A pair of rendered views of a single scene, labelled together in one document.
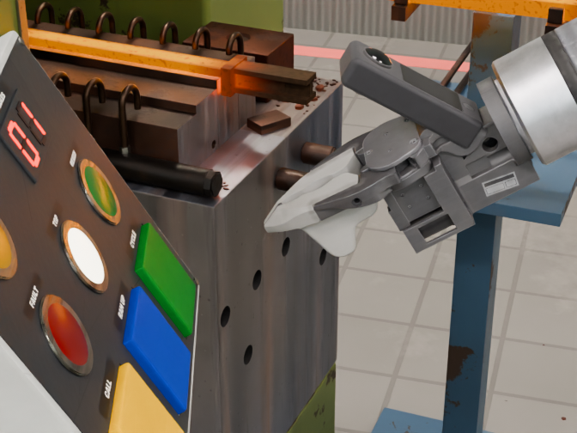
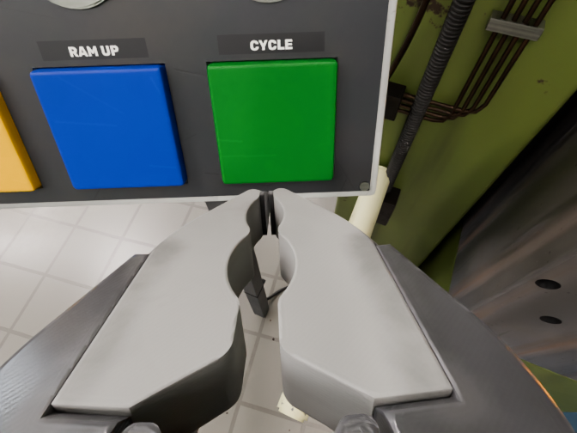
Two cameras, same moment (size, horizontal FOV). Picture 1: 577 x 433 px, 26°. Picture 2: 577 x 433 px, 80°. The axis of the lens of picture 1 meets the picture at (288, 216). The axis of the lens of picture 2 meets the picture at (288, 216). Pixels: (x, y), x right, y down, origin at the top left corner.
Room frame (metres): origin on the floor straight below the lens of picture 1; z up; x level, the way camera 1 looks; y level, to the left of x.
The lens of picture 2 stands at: (0.88, -0.05, 1.17)
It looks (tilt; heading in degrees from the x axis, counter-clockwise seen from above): 61 degrees down; 91
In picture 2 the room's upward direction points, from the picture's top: 2 degrees counter-clockwise
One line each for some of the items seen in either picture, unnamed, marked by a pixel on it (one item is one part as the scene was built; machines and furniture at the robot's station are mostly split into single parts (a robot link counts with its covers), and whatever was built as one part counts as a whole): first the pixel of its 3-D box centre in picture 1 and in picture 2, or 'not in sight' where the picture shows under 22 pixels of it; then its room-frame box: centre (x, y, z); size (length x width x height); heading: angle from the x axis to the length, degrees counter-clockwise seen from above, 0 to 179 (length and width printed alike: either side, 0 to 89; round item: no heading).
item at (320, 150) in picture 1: (318, 155); not in sight; (1.39, -0.04, 0.87); 0.04 x 0.03 x 0.03; 66
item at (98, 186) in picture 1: (99, 192); not in sight; (0.87, 0.15, 1.09); 0.05 x 0.03 x 0.04; 156
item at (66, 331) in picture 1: (66, 335); not in sight; (0.67, 0.14, 1.09); 0.05 x 0.03 x 0.04; 156
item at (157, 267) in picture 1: (161, 281); (275, 124); (0.87, 0.10, 1.01); 0.07 x 0.05 x 0.07; 1
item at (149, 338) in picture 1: (154, 351); (118, 130); (0.77, 0.10, 1.01); 0.07 x 0.05 x 0.07; 1
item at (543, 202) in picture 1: (486, 144); not in sight; (1.74, -0.30, 0.72); 0.40 x 0.30 x 0.02; 159
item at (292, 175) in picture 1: (294, 181); not in sight; (1.32, -0.01, 0.87); 0.04 x 0.03 x 0.03; 66
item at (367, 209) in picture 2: not in sight; (342, 275); (0.97, 0.14, 0.62); 0.44 x 0.05 x 0.05; 66
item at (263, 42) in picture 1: (239, 61); not in sight; (1.51, 0.06, 0.95); 0.12 x 0.09 x 0.07; 66
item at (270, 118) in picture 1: (269, 122); not in sight; (1.38, 0.02, 0.92); 0.04 x 0.03 x 0.01; 127
